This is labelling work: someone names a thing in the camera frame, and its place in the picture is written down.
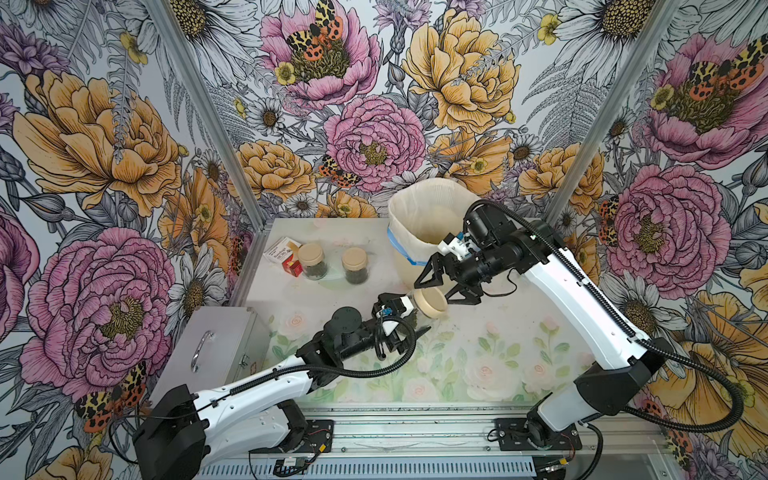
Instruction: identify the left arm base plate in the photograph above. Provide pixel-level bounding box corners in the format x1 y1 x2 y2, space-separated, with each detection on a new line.
252 419 335 454

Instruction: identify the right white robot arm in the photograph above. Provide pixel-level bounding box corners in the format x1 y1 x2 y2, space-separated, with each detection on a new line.
414 199 745 447

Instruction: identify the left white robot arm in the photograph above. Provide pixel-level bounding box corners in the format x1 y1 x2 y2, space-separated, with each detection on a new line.
133 293 427 479

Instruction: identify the aluminium corner post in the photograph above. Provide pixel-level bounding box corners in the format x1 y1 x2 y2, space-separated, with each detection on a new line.
147 1 267 233
545 0 679 224

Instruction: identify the beige trash bin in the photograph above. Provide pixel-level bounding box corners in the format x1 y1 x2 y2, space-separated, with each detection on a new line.
392 248 455 293

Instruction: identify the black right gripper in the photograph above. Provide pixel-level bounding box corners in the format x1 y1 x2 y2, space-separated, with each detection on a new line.
416 241 515 308

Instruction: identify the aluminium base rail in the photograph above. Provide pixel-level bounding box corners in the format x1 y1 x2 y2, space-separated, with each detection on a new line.
155 403 679 480

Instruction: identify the red white bandage box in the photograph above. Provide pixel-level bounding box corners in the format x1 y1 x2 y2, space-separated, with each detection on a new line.
263 236 303 277

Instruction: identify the aluminium corner post right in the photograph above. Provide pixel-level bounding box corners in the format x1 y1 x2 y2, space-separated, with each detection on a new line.
545 0 679 224

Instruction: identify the silver metal case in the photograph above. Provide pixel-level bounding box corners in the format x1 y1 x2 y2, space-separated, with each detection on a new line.
149 306 270 407

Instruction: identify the glass jar with tea leaves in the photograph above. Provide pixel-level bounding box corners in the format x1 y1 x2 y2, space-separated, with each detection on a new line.
394 289 434 329

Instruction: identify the glass tea jar beige lid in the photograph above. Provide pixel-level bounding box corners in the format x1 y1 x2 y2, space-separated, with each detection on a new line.
298 243 328 281

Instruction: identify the aluminium corner post left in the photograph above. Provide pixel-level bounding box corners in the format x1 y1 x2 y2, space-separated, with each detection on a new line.
147 1 267 233

